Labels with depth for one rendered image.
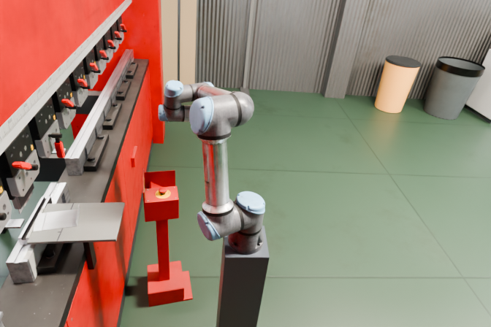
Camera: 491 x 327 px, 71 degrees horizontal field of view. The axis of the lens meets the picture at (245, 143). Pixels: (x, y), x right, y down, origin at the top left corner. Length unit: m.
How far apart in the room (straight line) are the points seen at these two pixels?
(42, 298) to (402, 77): 4.48
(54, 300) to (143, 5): 2.40
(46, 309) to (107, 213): 0.32
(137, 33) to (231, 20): 1.85
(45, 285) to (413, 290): 2.14
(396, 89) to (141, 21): 3.31
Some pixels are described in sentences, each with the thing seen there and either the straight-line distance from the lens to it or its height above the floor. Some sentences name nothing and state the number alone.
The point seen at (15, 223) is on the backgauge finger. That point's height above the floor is 1.00.
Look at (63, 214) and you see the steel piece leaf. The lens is 1.35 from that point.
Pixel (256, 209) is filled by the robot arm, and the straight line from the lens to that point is 1.32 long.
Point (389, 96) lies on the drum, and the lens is 5.03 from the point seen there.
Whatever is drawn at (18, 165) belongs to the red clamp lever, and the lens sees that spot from 1.07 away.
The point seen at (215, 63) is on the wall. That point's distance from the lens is 4.91.
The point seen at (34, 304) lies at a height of 0.87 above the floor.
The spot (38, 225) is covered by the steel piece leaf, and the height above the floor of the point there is 1.00.
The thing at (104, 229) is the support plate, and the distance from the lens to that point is 1.26.
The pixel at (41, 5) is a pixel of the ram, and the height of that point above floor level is 1.62.
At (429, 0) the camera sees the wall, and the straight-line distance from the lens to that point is 5.47.
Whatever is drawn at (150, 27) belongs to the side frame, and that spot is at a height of 1.15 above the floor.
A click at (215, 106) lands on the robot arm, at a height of 1.40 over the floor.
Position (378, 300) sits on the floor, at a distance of 2.51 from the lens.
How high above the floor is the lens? 1.87
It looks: 31 degrees down
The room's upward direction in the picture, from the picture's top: 6 degrees clockwise
